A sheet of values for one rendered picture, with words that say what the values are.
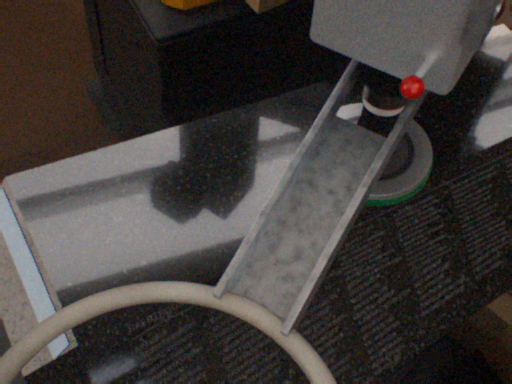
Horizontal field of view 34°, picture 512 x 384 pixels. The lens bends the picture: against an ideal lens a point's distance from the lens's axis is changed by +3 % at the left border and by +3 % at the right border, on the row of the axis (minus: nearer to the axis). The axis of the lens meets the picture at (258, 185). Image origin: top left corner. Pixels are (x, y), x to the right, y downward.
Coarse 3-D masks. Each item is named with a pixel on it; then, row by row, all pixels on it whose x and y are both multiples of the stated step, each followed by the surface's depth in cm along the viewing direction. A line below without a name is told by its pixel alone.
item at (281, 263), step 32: (352, 64) 128; (320, 128) 125; (352, 128) 128; (320, 160) 126; (352, 160) 126; (384, 160) 122; (288, 192) 124; (320, 192) 124; (352, 192) 124; (256, 224) 118; (288, 224) 123; (320, 224) 122; (352, 224) 121; (256, 256) 121; (288, 256) 121; (320, 256) 120; (224, 288) 115; (256, 288) 119; (288, 288) 119; (288, 320) 112
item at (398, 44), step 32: (320, 0) 112; (352, 0) 109; (384, 0) 107; (416, 0) 104; (448, 0) 102; (320, 32) 116; (352, 32) 113; (384, 32) 111; (416, 32) 108; (448, 32) 105; (384, 64) 114; (416, 64) 112; (448, 64) 109
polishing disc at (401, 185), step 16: (352, 112) 148; (416, 128) 147; (400, 144) 144; (416, 144) 144; (400, 160) 142; (416, 160) 142; (384, 176) 140; (400, 176) 140; (416, 176) 140; (384, 192) 138; (400, 192) 138
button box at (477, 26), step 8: (480, 0) 98; (488, 0) 98; (496, 0) 97; (472, 8) 100; (480, 8) 99; (488, 8) 99; (496, 8) 101; (472, 16) 101; (480, 16) 100; (488, 16) 99; (464, 24) 102; (472, 24) 101; (480, 24) 101; (488, 24) 101; (464, 32) 103; (472, 32) 102; (480, 32) 102; (488, 32) 105; (464, 40) 104; (472, 40) 103; (480, 40) 102; (472, 48) 104
